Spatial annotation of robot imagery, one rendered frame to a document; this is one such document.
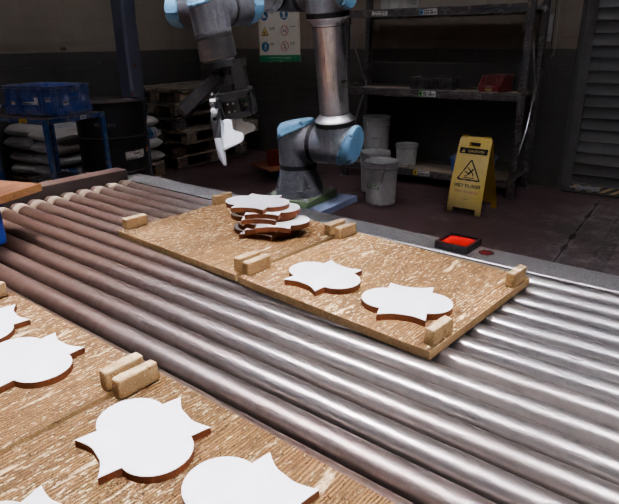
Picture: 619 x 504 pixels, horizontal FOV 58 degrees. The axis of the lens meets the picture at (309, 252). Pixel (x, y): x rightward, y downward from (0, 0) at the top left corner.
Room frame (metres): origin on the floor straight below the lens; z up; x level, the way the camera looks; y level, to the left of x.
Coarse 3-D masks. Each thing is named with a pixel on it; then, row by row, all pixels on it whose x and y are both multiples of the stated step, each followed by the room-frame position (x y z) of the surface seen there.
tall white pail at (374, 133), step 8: (368, 120) 5.81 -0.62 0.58; (376, 120) 5.78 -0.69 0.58; (384, 120) 5.79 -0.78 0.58; (368, 128) 5.82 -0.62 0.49; (376, 128) 5.79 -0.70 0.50; (384, 128) 5.80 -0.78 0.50; (368, 136) 5.82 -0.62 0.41; (376, 136) 5.79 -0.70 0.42; (384, 136) 5.81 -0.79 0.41; (368, 144) 5.82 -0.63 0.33; (376, 144) 5.79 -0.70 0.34; (384, 144) 5.81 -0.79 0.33
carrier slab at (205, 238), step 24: (192, 216) 1.35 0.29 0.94; (216, 216) 1.35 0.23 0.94; (144, 240) 1.18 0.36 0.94; (168, 240) 1.17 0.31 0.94; (192, 240) 1.17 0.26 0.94; (216, 240) 1.17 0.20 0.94; (240, 240) 1.17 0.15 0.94; (264, 240) 1.16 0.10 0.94; (288, 240) 1.16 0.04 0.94; (312, 240) 1.16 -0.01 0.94; (192, 264) 1.06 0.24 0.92; (216, 264) 1.03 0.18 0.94
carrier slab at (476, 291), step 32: (320, 256) 1.06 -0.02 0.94; (352, 256) 1.06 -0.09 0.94; (384, 256) 1.06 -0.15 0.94; (416, 256) 1.06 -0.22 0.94; (448, 256) 1.06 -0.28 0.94; (256, 288) 0.93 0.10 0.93; (288, 288) 0.91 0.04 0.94; (448, 288) 0.90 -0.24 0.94; (480, 288) 0.90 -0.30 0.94; (512, 288) 0.90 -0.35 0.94; (352, 320) 0.78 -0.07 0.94; (384, 320) 0.78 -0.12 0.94; (480, 320) 0.80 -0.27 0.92; (416, 352) 0.70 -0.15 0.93
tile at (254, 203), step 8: (232, 200) 1.24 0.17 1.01; (240, 200) 1.24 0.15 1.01; (248, 200) 1.24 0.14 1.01; (256, 200) 1.23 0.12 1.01; (264, 200) 1.23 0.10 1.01; (272, 200) 1.23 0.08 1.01; (280, 200) 1.23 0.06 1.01; (288, 200) 1.23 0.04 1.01; (232, 208) 1.18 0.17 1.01; (240, 208) 1.18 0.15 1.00; (248, 208) 1.18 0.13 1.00; (256, 208) 1.17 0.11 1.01; (264, 208) 1.17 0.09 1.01; (272, 208) 1.18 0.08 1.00; (280, 208) 1.19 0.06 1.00
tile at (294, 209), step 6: (294, 204) 1.24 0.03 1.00; (288, 210) 1.19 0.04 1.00; (294, 210) 1.19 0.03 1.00; (246, 216) 1.17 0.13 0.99; (252, 216) 1.17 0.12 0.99; (258, 216) 1.17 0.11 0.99; (264, 216) 1.17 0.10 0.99; (270, 216) 1.17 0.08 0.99; (276, 216) 1.16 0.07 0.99; (282, 216) 1.18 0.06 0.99; (288, 216) 1.18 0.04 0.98
